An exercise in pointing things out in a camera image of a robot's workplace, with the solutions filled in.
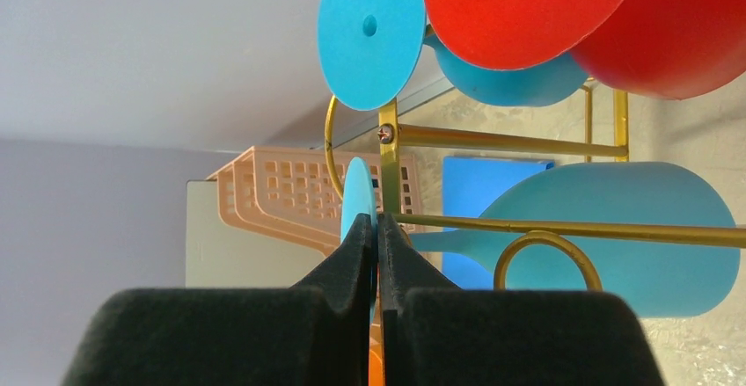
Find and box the light blue front wine glass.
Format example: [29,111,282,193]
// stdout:
[340,162,741,317]

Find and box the blue notebook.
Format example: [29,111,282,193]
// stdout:
[442,157,554,289]

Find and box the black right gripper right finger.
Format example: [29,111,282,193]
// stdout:
[377,214,663,385]

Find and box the gold metal wine glass rack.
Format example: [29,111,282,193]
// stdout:
[336,98,745,292]

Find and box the light blue wine glass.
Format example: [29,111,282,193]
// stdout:
[317,0,588,111]
[340,162,741,317]

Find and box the red wine glass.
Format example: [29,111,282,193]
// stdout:
[424,0,745,99]

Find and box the orange wine glass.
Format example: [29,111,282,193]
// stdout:
[368,337,384,386]

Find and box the light blue rear wine glass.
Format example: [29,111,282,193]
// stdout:
[317,0,588,111]

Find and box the pink plastic file organizer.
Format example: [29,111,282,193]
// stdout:
[206,145,424,258]

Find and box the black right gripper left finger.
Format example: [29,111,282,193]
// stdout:
[62,215,374,385]

